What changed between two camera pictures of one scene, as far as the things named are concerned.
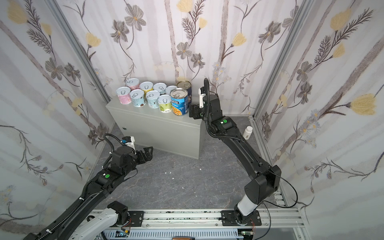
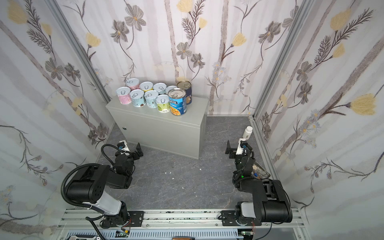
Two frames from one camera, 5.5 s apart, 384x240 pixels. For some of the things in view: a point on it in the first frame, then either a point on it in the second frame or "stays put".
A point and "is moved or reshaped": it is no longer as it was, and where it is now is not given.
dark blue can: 187,85 stays put
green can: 165,104 stays put
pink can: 133,83 stays put
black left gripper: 141,156 -> 132,155
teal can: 137,98 stays put
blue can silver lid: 179,93 is moved or reshaped
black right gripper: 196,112 -> 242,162
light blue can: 160,87 stays put
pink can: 123,93 stays put
